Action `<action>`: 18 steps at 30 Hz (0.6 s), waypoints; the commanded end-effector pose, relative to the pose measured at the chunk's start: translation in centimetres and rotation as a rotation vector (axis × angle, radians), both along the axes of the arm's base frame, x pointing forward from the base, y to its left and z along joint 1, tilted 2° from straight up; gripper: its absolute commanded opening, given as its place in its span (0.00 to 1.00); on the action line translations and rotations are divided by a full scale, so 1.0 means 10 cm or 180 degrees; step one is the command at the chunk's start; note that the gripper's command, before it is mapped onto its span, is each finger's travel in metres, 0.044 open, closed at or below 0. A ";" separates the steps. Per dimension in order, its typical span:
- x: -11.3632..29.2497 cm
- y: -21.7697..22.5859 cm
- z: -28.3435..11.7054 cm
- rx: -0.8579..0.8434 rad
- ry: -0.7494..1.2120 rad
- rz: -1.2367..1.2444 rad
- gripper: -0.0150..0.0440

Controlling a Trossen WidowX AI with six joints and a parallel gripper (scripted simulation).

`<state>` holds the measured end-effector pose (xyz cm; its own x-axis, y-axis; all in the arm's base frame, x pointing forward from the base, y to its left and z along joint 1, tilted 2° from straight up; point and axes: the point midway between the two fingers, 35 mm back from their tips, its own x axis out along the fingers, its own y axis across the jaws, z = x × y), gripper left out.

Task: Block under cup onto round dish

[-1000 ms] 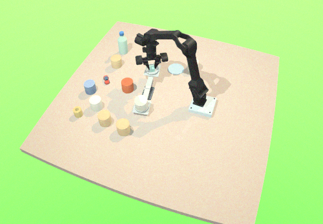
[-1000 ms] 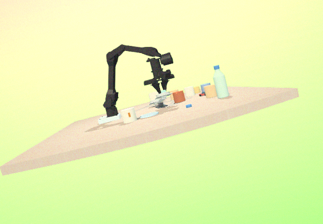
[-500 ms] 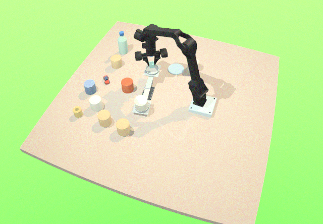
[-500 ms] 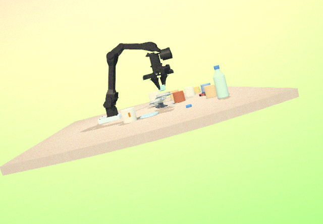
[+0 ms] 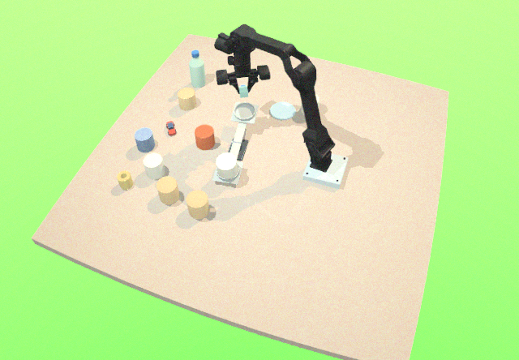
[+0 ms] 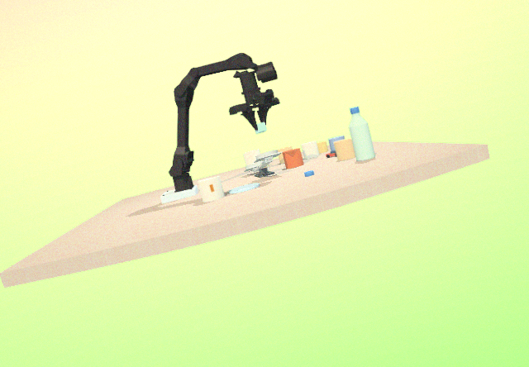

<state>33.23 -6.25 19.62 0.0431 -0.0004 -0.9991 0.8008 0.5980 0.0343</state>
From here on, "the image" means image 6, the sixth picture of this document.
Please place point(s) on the white round dish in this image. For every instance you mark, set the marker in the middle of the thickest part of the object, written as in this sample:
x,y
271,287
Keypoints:
x,y
244,188

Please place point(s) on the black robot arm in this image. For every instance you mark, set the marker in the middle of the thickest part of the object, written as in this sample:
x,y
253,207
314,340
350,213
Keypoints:
x,y
183,97

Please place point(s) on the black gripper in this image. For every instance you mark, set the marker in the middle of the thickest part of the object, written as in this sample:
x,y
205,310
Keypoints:
x,y
246,108

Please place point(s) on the orange cylinder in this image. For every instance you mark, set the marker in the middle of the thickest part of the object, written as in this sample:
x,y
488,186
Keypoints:
x,y
293,158

